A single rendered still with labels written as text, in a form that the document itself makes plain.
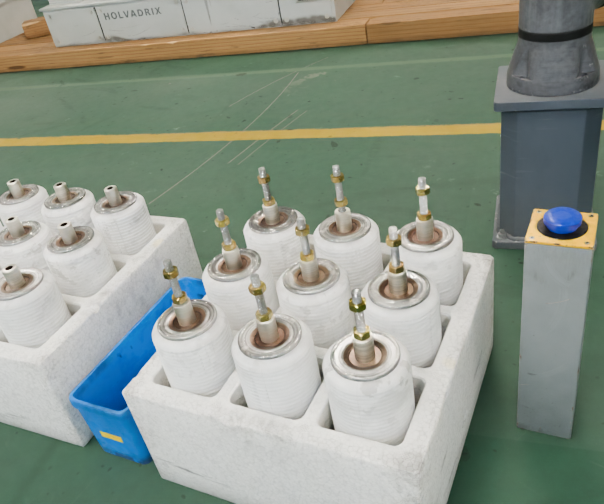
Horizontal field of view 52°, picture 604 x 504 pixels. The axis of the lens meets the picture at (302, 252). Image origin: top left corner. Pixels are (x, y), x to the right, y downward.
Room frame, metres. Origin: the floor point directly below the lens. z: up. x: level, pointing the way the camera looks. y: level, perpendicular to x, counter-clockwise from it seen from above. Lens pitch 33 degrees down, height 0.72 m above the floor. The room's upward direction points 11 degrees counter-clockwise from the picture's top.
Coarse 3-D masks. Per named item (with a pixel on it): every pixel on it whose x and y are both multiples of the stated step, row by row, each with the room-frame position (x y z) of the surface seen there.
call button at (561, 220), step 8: (552, 208) 0.58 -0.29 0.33; (560, 208) 0.57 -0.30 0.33; (568, 208) 0.57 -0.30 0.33; (544, 216) 0.57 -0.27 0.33; (552, 216) 0.56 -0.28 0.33; (560, 216) 0.56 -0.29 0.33; (568, 216) 0.55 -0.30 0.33; (576, 216) 0.55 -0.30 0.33; (552, 224) 0.55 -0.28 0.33; (560, 224) 0.54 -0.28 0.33; (568, 224) 0.54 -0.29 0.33; (576, 224) 0.54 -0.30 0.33; (560, 232) 0.55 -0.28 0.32; (568, 232) 0.54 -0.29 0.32
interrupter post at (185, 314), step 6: (174, 306) 0.60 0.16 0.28; (180, 306) 0.60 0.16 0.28; (186, 306) 0.60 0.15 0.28; (180, 312) 0.60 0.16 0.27; (186, 312) 0.60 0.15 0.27; (192, 312) 0.60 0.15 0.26; (180, 318) 0.60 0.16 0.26; (186, 318) 0.60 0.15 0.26; (192, 318) 0.60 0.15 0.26; (180, 324) 0.60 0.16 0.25; (186, 324) 0.60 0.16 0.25
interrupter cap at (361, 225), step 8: (352, 216) 0.77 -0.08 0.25; (360, 216) 0.77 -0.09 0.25; (320, 224) 0.76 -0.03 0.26; (328, 224) 0.76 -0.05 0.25; (336, 224) 0.76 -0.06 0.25; (352, 224) 0.75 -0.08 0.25; (360, 224) 0.75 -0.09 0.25; (368, 224) 0.74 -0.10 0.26; (320, 232) 0.74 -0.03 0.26; (328, 232) 0.74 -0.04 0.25; (336, 232) 0.74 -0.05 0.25; (352, 232) 0.73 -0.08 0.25; (360, 232) 0.72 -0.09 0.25; (368, 232) 0.72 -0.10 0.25; (328, 240) 0.72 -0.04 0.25; (336, 240) 0.71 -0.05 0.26; (344, 240) 0.71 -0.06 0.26; (352, 240) 0.71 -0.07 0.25
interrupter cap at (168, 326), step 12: (192, 300) 0.64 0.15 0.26; (204, 300) 0.64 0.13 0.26; (168, 312) 0.63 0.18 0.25; (204, 312) 0.61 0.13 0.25; (216, 312) 0.61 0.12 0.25; (168, 324) 0.60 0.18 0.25; (192, 324) 0.60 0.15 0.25; (204, 324) 0.59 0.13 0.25; (168, 336) 0.58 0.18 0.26; (180, 336) 0.58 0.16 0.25; (192, 336) 0.57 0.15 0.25
